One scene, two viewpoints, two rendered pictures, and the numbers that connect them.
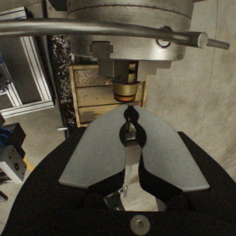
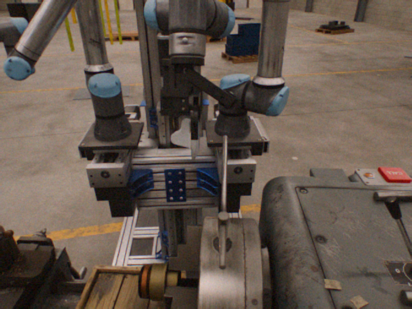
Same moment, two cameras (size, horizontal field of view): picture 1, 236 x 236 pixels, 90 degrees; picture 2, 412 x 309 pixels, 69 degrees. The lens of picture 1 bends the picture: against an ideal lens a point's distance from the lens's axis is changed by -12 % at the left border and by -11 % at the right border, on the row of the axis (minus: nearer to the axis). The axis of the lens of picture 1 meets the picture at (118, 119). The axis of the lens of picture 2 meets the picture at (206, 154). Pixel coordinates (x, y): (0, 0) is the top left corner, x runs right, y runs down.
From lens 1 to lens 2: 65 cm
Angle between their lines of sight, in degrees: 77
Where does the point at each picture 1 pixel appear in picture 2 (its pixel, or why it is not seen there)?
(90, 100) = (128, 291)
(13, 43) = not seen: hidden behind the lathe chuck
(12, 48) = not seen: hidden behind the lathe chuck
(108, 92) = not seen: outside the picture
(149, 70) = (178, 298)
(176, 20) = (238, 254)
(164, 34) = (224, 195)
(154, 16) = (236, 233)
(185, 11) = (248, 267)
